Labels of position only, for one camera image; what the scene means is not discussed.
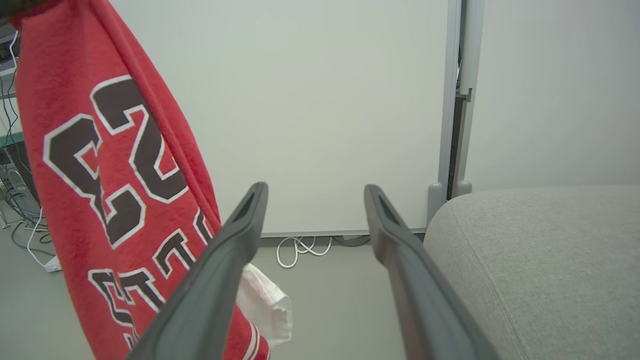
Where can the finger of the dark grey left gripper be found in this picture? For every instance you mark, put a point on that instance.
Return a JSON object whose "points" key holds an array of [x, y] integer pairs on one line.
{"points": [[15, 6]]}

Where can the black computer case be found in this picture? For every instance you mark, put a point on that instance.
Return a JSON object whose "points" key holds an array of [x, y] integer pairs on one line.
{"points": [[20, 165]]}

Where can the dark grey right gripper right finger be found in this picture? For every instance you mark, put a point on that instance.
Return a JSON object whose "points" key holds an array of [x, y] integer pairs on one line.
{"points": [[425, 300]]}

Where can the grey fabric sofa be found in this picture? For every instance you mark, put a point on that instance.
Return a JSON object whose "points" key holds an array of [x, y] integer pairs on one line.
{"points": [[550, 275]]}

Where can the white cloth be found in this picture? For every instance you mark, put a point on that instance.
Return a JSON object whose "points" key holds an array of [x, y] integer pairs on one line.
{"points": [[265, 305]]}

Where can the grey metal partition post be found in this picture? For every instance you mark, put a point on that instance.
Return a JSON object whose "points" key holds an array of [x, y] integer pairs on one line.
{"points": [[471, 50], [447, 100]]}

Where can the red basketball jersey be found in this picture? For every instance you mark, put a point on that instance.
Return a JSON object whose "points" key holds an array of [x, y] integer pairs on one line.
{"points": [[65, 75]]}

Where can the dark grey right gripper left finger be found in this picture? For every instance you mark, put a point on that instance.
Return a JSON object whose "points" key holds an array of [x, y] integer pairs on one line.
{"points": [[210, 290]]}

